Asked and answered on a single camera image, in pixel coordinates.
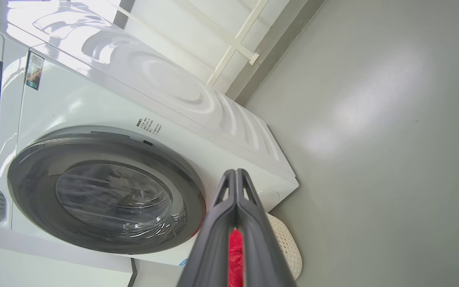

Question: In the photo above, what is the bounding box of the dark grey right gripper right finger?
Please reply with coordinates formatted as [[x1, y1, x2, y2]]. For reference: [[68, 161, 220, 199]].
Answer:
[[235, 169, 297, 287]]

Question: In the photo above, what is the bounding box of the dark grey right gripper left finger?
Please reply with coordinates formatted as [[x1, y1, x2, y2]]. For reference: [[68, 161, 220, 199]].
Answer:
[[177, 169, 238, 287]]

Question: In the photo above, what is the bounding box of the red garment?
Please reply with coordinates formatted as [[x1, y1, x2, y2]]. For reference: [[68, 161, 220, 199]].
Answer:
[[229, 229, 244, 287]]

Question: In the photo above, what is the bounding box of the round washing machine door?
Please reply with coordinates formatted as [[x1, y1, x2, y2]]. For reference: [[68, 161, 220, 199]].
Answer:
[[7, 134, 207, 255]]

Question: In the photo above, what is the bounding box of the cream perforated laundry basket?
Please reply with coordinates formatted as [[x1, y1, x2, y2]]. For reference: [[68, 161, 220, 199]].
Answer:
[[267, 213, 303, 281]]

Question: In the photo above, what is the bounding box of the white front-load washing machine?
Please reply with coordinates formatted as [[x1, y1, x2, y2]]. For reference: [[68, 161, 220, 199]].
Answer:
[[0, 0, 300, 267]]

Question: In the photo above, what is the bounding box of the QR code sticker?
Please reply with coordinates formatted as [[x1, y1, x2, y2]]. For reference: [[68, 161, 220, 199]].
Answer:
[[25, 52, 45, 90]]

